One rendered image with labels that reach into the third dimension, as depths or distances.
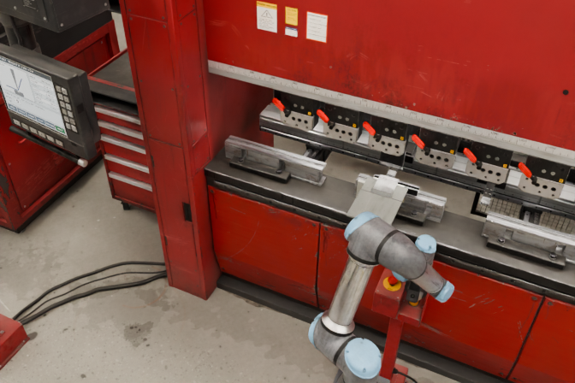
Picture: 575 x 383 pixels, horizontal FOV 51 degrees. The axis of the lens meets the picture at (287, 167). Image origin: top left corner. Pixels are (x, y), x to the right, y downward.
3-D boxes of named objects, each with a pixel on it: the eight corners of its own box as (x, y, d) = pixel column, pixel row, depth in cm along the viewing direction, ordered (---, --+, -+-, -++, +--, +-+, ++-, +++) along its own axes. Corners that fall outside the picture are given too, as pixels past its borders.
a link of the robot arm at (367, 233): (331, 373, 198) (386, 236, 176) (300, 344, 207) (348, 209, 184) (353, 360, 207) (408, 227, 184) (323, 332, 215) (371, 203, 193)
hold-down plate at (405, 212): (355, 206, 265) (356, 201, 263) (359, 198, 269) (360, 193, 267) (422, 226, 255) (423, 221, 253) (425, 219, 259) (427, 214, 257)
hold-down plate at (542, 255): (485, 246, 247) (487, 241, 245) (488, 238, 250) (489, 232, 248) (562, 270, 237) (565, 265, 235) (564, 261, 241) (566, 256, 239)
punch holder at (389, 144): (367, 148, 249) (370, 114, 238) (374, 137, 255) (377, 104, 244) (402, 157, 244) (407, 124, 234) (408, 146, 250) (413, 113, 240)
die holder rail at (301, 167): (225, 156, 291) (224, 141, 285) (231, 150, 295) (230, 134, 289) (321, 186, 275) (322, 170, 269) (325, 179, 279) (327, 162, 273)
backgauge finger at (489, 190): (469, 203, 251) (471, 194, 248) (481, 167, 269) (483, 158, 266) (498, 211, 247) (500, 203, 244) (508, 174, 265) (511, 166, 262)
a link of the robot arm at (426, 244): (410, 241, 219) (424, 228, 223) (406, 260, 227) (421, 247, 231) (427, 253, 215) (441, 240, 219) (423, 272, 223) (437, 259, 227)
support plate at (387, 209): (346, 215, 243) (346, 214, 243) (367, 178, 262) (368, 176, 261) (388, 229, 237) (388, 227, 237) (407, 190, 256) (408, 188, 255)
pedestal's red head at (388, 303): (370, 310, 247) (376, 282, 236) (382, 283, 259) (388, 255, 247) (418, 327, 241) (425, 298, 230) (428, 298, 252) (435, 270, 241)
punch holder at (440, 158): (414, 161, 242) (420, 127, 232) (419, 150, 248) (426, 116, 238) (451, 171, 237) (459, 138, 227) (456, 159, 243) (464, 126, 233)
